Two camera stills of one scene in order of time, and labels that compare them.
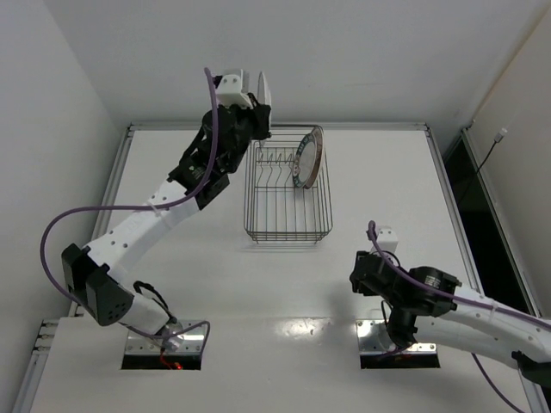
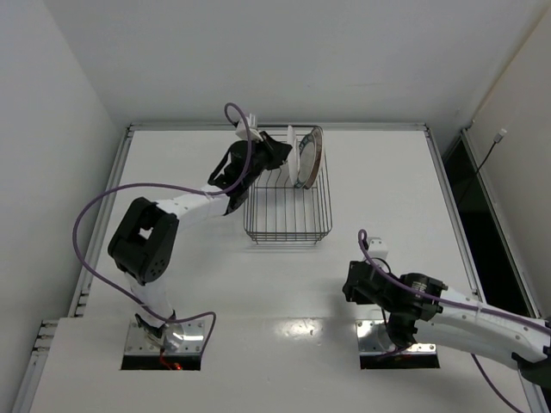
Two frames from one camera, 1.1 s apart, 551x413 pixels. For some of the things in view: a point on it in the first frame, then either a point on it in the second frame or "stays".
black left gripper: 261,119 to 270,151
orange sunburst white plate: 319,138 stays
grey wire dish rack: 275,210 stays
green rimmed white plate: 305,161 stays
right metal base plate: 374,340 stays
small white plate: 263,90 to 293,161
